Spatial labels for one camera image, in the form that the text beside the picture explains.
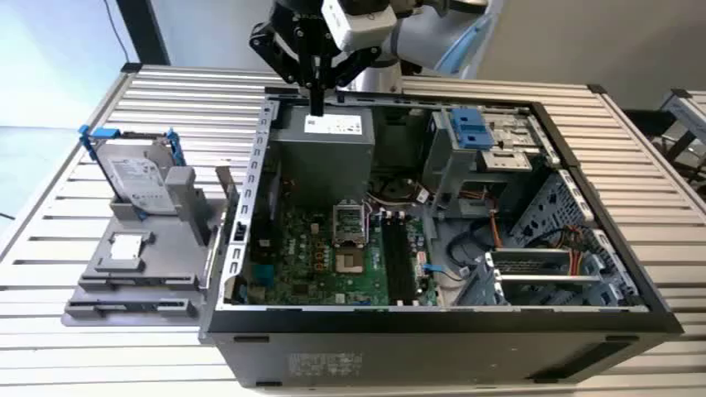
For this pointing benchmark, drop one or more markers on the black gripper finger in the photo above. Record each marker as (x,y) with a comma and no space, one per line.
(352,70)
(278,54)

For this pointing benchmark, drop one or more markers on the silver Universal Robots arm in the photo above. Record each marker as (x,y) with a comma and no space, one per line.
(424,29)

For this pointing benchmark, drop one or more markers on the black RAM slot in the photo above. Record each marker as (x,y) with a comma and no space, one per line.
(402,256)
(390,256)
(410,256)
(395,256)

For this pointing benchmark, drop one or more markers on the grey power supply unit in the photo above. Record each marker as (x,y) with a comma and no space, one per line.
(319,165)

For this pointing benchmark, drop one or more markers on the blue plastic drive latch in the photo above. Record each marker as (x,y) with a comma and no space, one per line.
(468,132)

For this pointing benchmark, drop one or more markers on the blue disk carrier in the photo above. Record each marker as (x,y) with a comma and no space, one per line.
(104,132)

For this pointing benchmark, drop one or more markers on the silver hard disk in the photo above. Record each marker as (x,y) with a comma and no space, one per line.
(137,182)

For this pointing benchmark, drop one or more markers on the CPU socket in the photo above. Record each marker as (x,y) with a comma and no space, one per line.
(350,260)

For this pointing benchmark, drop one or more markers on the green motherboard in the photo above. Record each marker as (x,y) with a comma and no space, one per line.
(352,285)

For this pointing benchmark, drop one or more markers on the teal board connector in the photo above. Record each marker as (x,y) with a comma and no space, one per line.
(263,276)

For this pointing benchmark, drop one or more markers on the grey parts rack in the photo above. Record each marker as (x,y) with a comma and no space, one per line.
(166,256)

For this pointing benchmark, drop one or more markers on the silver CPU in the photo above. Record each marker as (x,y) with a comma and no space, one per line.
(125,247)

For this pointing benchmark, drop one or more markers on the black chair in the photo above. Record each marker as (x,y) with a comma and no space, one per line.
(650,122)

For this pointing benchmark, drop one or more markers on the silver disk bay cage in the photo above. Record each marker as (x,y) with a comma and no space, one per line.
(529,258)

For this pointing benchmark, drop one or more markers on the black PC case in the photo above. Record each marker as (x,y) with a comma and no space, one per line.
(386,360)

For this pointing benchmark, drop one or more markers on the black post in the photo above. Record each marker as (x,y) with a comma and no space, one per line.
(144,33)

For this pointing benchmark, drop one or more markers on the grey metal frame table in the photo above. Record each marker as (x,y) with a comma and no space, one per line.
(686,105)

